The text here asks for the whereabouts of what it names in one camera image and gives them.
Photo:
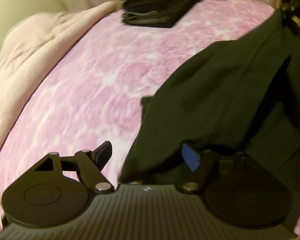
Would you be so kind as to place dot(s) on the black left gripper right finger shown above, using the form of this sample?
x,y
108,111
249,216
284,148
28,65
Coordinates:
x,y
235,188

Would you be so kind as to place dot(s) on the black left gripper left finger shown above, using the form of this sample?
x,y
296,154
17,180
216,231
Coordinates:
x,y
57,189

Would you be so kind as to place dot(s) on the dark green garment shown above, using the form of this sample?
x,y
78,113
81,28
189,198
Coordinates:
x,y
242,95

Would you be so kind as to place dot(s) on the stack of folded dark clothes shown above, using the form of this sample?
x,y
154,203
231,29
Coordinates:
x,y
155,13

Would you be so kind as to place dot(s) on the pink floral bed sheet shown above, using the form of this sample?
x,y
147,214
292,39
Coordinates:
x,y
94,93

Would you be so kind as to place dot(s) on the light pink quilt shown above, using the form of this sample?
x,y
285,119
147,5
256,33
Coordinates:
x,y
32,49

